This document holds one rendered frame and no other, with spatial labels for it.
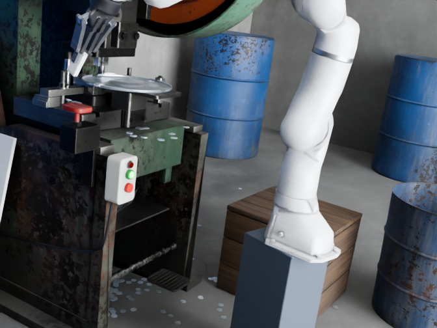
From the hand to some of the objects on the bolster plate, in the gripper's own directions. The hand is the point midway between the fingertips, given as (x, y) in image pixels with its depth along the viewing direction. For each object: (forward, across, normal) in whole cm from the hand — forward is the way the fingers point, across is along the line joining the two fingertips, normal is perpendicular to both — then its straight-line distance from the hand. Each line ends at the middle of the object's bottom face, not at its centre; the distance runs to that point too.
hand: (77, 62), depth 144 cm
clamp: (+25, +17, +13) cm, 33 cm away
